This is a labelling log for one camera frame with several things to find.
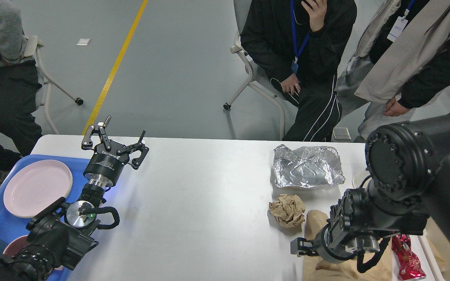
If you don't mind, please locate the yellow plate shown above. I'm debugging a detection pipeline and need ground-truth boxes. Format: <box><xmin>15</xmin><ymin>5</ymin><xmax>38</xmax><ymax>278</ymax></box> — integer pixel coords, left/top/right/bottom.
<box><xmin>12</xmin><ymin>184</ymin><xmax>71</xmax><ymax>218</ymax></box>

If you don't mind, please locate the person in grey sweater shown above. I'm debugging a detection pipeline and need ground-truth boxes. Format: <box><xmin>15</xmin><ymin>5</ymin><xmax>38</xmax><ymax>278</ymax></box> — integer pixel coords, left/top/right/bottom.
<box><xmin>0</xmin><ymin>0</ymin><xmax>42</xmax><ymax>171</ymax></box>

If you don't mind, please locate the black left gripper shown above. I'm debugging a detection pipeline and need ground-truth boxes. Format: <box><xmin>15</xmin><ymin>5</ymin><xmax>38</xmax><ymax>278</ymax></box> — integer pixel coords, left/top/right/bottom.
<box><xmin>81</xmin><ymin>115</ymin><xmax>150</xmax><ymax>189</ymax></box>

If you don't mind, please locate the left white chair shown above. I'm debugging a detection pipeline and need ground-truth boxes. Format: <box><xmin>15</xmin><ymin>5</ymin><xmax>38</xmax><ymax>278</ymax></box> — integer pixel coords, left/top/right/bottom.
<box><xmin>23</xmin><ymin>35</ymin><xmax>84</xmax><ymax>135</ymax></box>

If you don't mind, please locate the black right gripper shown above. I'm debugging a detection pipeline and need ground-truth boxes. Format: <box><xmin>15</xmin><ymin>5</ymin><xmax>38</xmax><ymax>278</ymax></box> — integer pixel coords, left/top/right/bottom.
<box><xmin>290</xmin><ymin>224</ymin><xmax>356</xmax><ymax>264</ymax></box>

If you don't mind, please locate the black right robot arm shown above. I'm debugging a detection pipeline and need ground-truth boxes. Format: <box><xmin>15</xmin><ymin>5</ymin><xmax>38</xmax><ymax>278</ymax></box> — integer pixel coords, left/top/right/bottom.
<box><xmin>291</xmin><ymin>113</ymin><xmax>450</xmax><ymax>273</ymax></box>

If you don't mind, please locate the person in black tracksuit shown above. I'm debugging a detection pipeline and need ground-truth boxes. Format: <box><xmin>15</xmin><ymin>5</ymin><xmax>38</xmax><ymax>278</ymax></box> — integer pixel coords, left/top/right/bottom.
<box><xmin>240</xmin><ymin>0</ymin><xmax>357</xmax><ymax>142</ymax></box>

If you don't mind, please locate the person in beige coat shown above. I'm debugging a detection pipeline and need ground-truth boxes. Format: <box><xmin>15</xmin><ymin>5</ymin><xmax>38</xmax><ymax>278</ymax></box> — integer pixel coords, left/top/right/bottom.
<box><xmin>336</xmin><ymin>0</ymin><xmax>450</xmax><ymax>141</ymax></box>

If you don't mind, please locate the white paper cup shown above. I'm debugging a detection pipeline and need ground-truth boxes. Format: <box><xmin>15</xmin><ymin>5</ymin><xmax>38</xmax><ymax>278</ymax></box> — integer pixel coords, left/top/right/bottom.
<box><xmin>352</xmin><ymin>170</ymin><xmax>370</xmax><ymax>188</ymax></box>

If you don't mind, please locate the beige plastic bin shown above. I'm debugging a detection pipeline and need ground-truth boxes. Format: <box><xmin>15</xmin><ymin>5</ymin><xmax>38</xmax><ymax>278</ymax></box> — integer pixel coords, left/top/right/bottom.
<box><xmin>424</xmin><ymin>218</ymin><xmax>450</xmax><ymax>281</ymax></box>

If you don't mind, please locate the blue plastic tray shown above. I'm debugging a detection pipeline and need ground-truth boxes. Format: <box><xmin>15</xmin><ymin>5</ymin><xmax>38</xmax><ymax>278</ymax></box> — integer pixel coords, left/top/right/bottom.
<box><xmin>0</xmin><ymin>155</ymin><xmax>89</xmax><ymax>281</ymax></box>

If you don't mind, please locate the brown paper bag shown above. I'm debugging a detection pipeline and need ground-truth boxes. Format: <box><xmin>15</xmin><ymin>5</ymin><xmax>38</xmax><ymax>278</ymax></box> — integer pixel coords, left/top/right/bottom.
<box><xmin>302</xmin><ymin>210</ymin><xmax>393</xmax><ymax>281</ymax></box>

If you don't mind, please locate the pink mug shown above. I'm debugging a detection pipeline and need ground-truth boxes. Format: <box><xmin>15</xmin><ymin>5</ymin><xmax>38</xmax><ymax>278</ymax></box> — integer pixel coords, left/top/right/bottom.
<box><xmin>3</xmin><ymin>233</ymin><xmax>66</xmax><ymax>271</ymax></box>

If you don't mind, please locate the white paper scrap on floor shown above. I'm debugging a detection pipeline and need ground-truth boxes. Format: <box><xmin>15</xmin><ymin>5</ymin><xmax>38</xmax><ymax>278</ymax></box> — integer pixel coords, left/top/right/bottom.
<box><xmin>76</xmin><ymin>38</ymin><xmax>91</xmax><ymax>46</ymax></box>

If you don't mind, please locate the red snack wrapper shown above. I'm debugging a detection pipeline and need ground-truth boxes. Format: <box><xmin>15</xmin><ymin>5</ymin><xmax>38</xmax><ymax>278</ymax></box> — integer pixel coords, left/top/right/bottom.
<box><xmin>391</xmin><ymin>234</ymin><xmax>426</xmax><ymax>281</ymax></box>

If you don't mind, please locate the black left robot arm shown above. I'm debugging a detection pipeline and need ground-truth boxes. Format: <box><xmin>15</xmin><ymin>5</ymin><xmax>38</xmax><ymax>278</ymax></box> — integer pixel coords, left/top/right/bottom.
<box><xmin>0</xmin><ymin>116</ymin><xmax>149</xmax><ymax>281</ymax></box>

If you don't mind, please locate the aluminium foil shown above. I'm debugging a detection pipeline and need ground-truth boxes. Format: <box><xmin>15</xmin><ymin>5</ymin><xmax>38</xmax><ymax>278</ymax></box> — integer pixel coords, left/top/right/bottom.
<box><xmin>273</xmin><ymin>144</ymin><xmax>345</xmax><ymax>190</ymax></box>

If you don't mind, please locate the pink plate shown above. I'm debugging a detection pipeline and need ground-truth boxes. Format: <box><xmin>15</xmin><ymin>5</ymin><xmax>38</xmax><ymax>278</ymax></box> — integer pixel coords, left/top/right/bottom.
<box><xmin>3</xmin><ymin>160</ymin><xmax>73</xmax><ymax>218</ymax></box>

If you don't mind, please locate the white office chair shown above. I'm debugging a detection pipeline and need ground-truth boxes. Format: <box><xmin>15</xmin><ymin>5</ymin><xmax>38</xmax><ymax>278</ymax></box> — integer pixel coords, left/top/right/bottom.
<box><xmin>223</xmin><ymin>0</ymin><xmax>286</xmax><ymax>139</ymax></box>

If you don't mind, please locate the brown paper ball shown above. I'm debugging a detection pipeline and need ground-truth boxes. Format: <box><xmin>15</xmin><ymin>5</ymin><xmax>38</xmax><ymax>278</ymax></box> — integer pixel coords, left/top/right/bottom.
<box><xmin>268</xmin><ymin>194</ymin><xmax>306</xmax><ymax>228</ymax></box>

